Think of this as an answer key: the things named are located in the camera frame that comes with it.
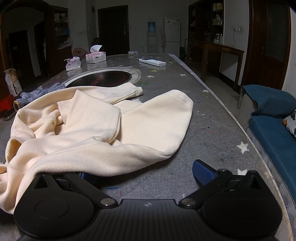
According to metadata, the black smartphone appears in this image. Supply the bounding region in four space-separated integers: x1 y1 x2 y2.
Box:
1 109 16 121

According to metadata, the red plastic stool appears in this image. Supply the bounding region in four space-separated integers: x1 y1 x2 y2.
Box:
0 95 15 112

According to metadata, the white paper bag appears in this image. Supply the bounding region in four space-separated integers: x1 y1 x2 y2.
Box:
4 68 23 97

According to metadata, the dark entrance door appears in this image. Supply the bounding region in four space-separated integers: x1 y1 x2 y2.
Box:
97 5 130 56

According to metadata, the brown wooden glass door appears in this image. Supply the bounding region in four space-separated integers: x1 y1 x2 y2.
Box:
240 0 292 90

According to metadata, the patterned cushion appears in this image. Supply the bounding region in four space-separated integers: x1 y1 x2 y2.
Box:
282 111 296 141

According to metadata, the white remote control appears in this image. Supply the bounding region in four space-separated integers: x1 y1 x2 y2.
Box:
139 58 167 67

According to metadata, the white refrigerator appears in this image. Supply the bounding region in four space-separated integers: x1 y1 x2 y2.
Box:
162 17 181 58

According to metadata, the tall wooden display cabinet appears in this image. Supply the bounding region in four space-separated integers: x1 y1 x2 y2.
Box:
188 0 225 44

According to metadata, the blue sofa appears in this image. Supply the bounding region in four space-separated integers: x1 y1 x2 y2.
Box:
238 85 296 232

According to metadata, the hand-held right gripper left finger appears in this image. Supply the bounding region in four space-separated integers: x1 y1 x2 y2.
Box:
31 172 117 207

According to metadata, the blue knit glove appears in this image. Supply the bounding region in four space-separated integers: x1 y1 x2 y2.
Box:
13 83 67 110

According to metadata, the dark wooden shelf cabinet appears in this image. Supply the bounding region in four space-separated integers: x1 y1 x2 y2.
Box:
44 6 72 75

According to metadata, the dark wooden side table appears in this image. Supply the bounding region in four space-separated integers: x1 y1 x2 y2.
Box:
186 39 245 91

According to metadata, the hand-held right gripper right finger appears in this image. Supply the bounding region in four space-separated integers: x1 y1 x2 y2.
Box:
179 159 263 207

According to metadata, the white tissue pack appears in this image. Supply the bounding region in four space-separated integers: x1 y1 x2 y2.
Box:
64 56 82 71

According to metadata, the pink tissue box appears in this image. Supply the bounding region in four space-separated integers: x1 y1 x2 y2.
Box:
85 45 107 63

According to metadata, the cream sweatshirt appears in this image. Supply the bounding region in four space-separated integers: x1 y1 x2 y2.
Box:
0 82 194 215

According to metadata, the pink ribbed food cover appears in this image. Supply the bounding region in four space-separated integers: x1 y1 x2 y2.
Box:
72 47 89 61

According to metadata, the white water dispenser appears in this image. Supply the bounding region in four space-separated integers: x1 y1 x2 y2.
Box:
147 32 158 54

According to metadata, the round built-in induction cooktop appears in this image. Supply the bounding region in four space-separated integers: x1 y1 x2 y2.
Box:
65 68 142 88

